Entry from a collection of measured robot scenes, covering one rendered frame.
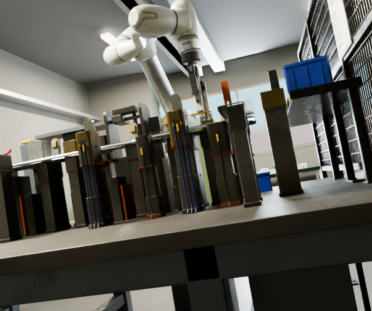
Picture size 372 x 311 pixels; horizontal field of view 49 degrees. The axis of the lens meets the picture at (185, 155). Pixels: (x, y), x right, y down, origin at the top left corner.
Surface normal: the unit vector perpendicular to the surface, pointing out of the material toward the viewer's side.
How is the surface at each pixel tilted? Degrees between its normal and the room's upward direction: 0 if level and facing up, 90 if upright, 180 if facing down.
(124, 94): 90
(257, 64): 90
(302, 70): 90
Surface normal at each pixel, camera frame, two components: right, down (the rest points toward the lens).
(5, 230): -0.20, -0.04
